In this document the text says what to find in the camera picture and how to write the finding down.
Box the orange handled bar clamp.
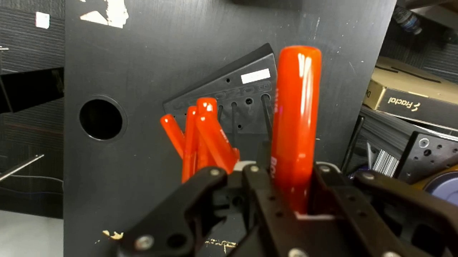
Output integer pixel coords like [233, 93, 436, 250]
[0, 152, 48, 185]

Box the blue storage bin lid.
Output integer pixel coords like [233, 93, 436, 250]
[426, 171, 458, 208]

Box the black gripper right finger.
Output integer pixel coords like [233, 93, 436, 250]
[313, 162, 458, 257]

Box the black stand with white label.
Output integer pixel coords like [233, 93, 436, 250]
[162, 42, 280, 139]

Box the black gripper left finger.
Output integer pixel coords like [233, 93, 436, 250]
[114, 163, 307, 257]

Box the black gold Fractal box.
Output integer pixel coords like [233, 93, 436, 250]
[363, 56, 458, 132]

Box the small white tape square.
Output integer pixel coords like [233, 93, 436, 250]
[35, 11, 52, 32]

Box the aluminium frame rail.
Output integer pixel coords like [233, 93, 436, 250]
[368, 148, 401, 179]

